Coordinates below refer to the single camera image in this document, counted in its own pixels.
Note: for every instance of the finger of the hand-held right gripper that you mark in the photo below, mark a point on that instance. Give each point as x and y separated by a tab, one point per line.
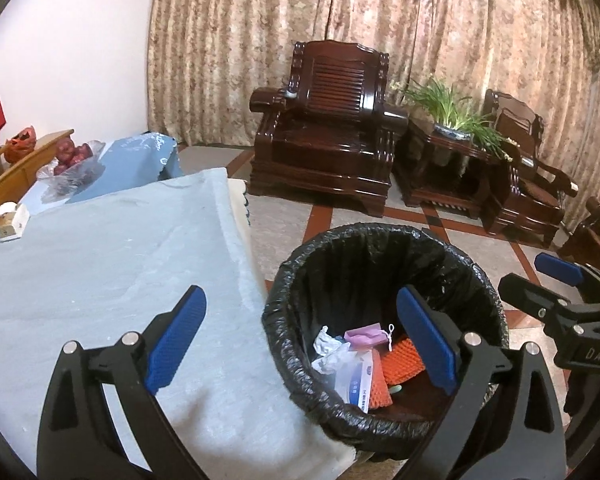
525	292
560	267

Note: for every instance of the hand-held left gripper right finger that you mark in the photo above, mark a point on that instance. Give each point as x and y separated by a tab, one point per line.
425	340

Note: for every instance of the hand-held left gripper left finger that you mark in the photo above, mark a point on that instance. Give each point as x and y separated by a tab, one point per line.
175	345

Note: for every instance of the pink packet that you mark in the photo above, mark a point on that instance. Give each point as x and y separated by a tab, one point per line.
362	336

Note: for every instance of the white box with blue print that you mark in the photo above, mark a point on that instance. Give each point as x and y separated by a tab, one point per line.
355	382

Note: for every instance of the white tissue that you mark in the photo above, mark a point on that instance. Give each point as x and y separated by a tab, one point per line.
327	347

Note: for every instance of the trash bin with black bag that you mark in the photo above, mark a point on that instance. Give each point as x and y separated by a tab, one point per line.
360	260

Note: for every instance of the dark wooden armchair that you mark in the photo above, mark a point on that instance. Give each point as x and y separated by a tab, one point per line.
592	240
525	195
330	135

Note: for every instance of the grey blanket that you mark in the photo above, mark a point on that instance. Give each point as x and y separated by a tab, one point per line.
105	270

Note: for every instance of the dark wooden side table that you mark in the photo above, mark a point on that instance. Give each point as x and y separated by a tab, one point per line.
440	175

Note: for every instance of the cream tablecloth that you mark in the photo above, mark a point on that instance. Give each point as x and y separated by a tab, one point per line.
239	205

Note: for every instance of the blue tablecloth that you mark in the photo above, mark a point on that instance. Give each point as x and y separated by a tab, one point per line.
135	160

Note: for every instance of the potted green plant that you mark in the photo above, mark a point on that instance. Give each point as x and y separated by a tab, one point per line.
450	110

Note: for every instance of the glass fruit bowl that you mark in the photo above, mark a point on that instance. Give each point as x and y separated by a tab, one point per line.
80	172

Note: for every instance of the tissue box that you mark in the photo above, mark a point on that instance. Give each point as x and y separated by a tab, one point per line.
12	222

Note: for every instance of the red apple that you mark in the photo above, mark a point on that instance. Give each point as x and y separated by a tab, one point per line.
62	164
65	147
83	152

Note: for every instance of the wooden bench backrest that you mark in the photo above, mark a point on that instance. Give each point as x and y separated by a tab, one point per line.
25	170

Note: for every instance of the orange-red plastic bag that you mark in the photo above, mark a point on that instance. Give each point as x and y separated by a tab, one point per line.
20	145

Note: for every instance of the floral beige curtain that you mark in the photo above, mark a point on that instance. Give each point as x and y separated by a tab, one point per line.
380	5

